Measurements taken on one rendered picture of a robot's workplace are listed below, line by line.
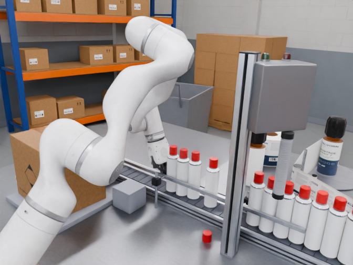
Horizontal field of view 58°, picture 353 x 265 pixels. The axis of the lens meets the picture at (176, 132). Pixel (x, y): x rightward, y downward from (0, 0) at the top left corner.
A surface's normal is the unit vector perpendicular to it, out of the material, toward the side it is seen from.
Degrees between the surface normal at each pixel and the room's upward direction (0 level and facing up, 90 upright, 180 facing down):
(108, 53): 90
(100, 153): 47
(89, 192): 90
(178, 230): 0
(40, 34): 90
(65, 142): 58
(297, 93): 90
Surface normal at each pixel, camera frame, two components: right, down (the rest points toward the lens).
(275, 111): 0.31, 0.33
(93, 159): -0.01, -0.18
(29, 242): 0.39, 0.03
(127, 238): 0.04, -0.94
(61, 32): 0.73, 0.25
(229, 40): -0.62, 0.24
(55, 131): -0.01, -0.43
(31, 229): 0.22, -0.10
